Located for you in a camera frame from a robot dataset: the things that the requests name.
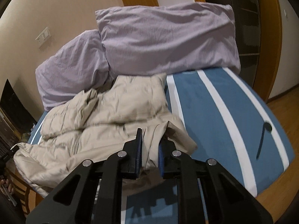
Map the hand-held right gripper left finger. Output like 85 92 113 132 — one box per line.
25 128 143 224

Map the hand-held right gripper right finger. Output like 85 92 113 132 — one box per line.
158 133 274 224

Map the beige puffer jacket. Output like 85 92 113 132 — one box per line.
13 73 198 197

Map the wooden chair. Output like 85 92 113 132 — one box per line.
4 164 46 209

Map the dark shelf unit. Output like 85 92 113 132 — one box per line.
0 78 38 150

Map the blue white striped bed sheet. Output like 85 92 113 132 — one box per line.
28 67 295 224

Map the crumpled lilac pillow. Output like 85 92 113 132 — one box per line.
35 29 111 112

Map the large lilac pillow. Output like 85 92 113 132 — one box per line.
95 2 241 76

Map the dark glass sliding door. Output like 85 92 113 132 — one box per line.
201 0 261 85

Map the beige wall switch plate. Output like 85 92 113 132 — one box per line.
36 27 52 48

